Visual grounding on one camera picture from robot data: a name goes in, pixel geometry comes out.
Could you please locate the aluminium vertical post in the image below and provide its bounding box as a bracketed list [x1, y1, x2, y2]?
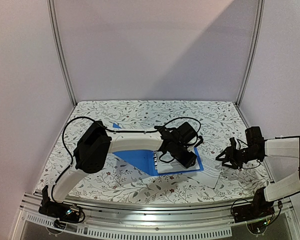
[47, 0, 78, 107]
[235, 0, 265, 108]

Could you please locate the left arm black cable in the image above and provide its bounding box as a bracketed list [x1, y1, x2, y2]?
[48, 116, 202, 201]

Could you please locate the right aluminium vertical post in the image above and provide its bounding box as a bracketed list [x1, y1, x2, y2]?
[235, 0, 265, 108]

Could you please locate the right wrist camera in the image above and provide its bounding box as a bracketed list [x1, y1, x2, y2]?
[229, 137, 241, 150]

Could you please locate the blue ring binder folder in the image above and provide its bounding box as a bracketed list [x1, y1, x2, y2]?
[108, 122, 199, 176]

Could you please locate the printed text paper sheet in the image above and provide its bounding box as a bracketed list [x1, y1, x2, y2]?
[155, 151, 204, 174]

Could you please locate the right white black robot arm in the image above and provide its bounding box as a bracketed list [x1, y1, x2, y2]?
[215, 126, 300, 218]

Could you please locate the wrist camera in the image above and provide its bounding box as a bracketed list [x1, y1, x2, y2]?
[187, 135, 204, 152]
[229, 137, 241, 150]

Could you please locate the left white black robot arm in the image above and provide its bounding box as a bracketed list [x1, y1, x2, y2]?
[42, 121, 203, 217]

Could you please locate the left aluminium vertical post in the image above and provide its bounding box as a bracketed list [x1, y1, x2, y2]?
[47, 0, 78, 107]

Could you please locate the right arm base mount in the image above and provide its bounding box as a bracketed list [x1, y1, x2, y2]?
[230, 187, 283, 236]

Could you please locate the floral patterned tablecloth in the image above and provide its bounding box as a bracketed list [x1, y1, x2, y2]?
[35, 100, 271, 205]

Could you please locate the aluminium front rail frame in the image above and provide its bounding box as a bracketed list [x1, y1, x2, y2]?
[11, 193, 300, 240]

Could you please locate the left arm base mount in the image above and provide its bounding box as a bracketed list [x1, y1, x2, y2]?
[38, 185, 86, 227]

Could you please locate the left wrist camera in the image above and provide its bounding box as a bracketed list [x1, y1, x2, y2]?
[187, 135, 204, 152]

